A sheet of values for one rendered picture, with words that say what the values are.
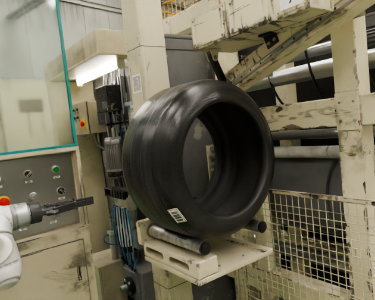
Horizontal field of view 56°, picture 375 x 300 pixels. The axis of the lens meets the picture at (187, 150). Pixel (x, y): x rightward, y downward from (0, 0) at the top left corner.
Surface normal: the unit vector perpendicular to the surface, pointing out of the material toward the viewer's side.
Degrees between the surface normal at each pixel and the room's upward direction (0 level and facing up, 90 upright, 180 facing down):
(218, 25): 90
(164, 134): 71
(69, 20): 90
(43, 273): 90
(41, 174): 90
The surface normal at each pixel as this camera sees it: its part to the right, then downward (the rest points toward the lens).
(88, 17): 0.76, -0.04
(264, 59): -0.80, 0.13
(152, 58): 0.59, 0.00
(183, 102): -0.01, -0.54
